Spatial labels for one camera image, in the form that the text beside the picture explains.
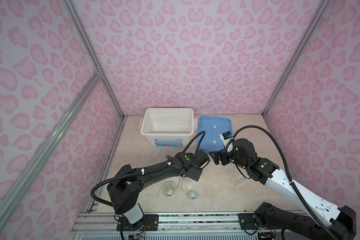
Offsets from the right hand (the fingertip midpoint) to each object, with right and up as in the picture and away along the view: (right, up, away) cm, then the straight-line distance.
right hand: (217, 149), depth 75 cm
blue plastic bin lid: (+5, +11, +38) cm, 40 cm away
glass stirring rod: (-19, -21, +11) cm, 31 cm away
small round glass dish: (-12, -25, +6) cm, 29 cm away
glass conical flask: (-24, -21, +3) cm, 32 cm away
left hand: (-11, -13, +7) cm, 18 cm away
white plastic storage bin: (-28, +11, +34) cm, 45 cm away
